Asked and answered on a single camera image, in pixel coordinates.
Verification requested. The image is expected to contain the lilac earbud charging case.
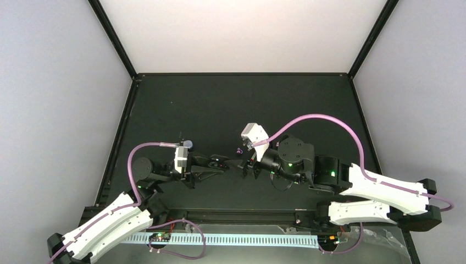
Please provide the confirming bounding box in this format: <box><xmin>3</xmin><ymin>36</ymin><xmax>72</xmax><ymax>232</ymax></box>
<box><xmin>182</xmin><ymin>140</ymin><xmax>193</xmax><ymax>149</ymax></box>

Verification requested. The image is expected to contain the black earbud holder insert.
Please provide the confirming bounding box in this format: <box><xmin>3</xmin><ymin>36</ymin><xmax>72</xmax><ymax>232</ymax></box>
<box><xmin>208</xmin><ymin>155</ymin><xmax>230</xmax><ymax>171</ymax></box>

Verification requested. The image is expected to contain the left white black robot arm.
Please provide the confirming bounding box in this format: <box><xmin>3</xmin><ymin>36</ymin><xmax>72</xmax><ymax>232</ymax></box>
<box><xmin>47</xmin><ymin>152</ymin><xmax>231</xmax><ymax>263</ymax></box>

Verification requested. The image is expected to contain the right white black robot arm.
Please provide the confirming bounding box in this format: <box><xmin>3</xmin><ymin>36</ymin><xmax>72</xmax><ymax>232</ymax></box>
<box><xmin>238</xmin><ymin>133</ymin><xmax>442</xmax><ymax>232</ymax></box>

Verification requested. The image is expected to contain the left electronics board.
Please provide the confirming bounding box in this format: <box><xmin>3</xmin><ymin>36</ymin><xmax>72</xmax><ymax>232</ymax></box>
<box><xmin>149</xmin><ymin>233</ymin><xmax>171</xmax><ymax>244</ymax></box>

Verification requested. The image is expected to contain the electronics board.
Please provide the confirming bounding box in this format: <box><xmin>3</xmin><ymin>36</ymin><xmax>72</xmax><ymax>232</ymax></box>
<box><xmin>318</xmin><ymin>235</ymin><xmax>348</xmax><ymax>245</ymax></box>
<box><xmin>149</xmin><ymin>233</ymin><xmax>171</xmax><ymax>244</ymax></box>

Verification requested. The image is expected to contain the right electronics board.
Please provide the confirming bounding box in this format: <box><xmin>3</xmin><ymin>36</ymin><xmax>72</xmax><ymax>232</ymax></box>
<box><xmin>318</xmin><ymin>235</ymin><xmax>348</xmax><ymax>245</ymax></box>

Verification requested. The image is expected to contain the clear plastic sheet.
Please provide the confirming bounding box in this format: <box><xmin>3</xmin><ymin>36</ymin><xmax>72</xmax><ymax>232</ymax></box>
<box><xmin>264</xmin><ymin>225</ymin><xmax>411</xmax><ymax>263</ymax></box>

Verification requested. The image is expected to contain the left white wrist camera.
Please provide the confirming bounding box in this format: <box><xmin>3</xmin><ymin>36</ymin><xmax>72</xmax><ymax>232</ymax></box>
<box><xmin>174</xmin><ymin>146</ymin><xmax>189</xmax><ymax>174</ymax></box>

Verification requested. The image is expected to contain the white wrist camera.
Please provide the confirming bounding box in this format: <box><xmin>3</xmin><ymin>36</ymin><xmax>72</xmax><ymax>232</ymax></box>
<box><xmin>241</xmin><ymin>123</ymin><xmax>269</xmax><ymax>162</ymax></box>
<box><xmin>174</xmin><ymin>146</ymin><xmax>189</xmax><ymax>174</ymax></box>

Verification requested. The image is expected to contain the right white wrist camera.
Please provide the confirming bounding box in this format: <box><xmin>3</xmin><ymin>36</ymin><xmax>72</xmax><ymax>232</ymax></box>
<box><xmin>241</xmin><ymin>123</ymin><xmax>269</xmax><ymax>162</ymax></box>

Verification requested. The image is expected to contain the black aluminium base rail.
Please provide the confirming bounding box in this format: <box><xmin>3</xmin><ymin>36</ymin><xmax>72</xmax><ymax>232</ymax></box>
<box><xmin>84</xmin><ymin>208</ymin><xmax>329</xmax><ymax>226</ymax></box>

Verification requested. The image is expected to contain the white slotted cable duct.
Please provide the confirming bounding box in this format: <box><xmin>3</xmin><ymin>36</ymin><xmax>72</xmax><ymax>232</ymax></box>
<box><xmin>122</xmin><ymin>232</ymin><xmax>319</xmax><ymax>249</ymax></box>

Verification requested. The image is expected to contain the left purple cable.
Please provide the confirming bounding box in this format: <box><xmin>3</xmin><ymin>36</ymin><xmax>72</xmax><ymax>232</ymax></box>
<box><xmin>47</xmin><ymin>142</ymin><xmax>183</xmax><ymax>264</ymax></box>

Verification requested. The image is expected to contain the purple cable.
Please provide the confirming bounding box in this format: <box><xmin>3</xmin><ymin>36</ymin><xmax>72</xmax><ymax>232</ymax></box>
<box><xmin>47</xmin><ymin>142</ymin><xmax>183</xmax><ymax>264</ymax></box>
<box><xmin>251</xmin><ymin>114</ymin><xmax>454</xmax><ymax>255</ymax></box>

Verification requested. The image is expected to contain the left black frame post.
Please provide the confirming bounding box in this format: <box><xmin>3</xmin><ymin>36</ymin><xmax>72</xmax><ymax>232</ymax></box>
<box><xmin>88</xmin><ymin>0</ymin><xmax>137</xmax><ymax>79</ymax></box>

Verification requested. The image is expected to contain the black frame post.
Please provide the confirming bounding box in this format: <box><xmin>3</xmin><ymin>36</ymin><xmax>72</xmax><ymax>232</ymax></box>
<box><xmin>88</xmin><ymin>0</ymin><xmax>137</xmax><ymax>79</ymax></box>
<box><xmin>348</xmin><ymin>0</ymin><xmax>399</xmax><ymax>80</ymax></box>

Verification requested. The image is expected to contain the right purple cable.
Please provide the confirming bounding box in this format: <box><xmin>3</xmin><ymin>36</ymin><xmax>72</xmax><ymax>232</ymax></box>
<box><xmin>251</xmin><ymin>114</ymin><xmax>454</xmax><ymax>255</ymax></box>

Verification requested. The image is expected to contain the right black frame post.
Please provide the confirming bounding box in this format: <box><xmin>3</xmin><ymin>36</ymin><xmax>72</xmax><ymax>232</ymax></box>
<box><xmin>348</xmin><ymin>0</ymin><xmax>399</xmax><ymax>80</ymax></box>

